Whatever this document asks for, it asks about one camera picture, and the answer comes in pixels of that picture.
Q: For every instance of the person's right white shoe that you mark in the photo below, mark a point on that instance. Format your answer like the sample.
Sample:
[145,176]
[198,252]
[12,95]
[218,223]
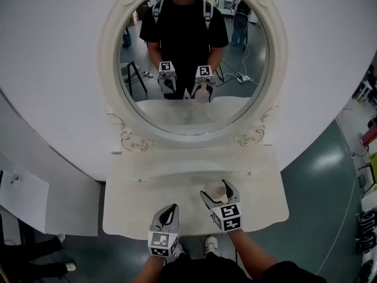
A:
[211,246]

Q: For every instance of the person's left white shoe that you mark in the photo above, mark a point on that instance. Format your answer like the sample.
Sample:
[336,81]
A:
[178,249]

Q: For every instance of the white shelf cabinet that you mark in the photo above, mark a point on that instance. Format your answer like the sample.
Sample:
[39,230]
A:
[73,211]

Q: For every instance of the person's black clothing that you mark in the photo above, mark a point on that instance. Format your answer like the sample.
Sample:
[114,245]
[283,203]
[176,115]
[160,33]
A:
[206,271]

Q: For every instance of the person's left forearm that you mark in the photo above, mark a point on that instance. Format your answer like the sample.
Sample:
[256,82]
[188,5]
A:
[148,270]

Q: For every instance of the person's right forearm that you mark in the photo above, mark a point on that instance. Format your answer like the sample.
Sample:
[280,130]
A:
[253,250]

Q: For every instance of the white dressing table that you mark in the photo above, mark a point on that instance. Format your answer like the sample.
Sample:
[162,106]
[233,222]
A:
[138,205]

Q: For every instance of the person's white shoe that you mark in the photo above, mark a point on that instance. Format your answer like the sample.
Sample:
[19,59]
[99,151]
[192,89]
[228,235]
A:
[211,246]
[178,249]

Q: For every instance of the black white patterned bag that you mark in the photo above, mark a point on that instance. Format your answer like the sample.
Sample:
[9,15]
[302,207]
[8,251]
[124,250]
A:
[366,231]

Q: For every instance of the red box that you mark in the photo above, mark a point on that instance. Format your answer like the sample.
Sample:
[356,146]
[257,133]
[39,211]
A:
[370,136]

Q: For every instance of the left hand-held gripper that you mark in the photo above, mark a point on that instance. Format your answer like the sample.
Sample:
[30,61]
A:
[162,242]

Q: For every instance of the oval mirror ornate white frame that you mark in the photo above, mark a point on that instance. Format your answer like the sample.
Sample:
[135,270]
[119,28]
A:
[109,55]

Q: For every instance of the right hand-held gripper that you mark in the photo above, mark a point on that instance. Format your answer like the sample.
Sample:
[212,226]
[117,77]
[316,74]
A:
[229,218]

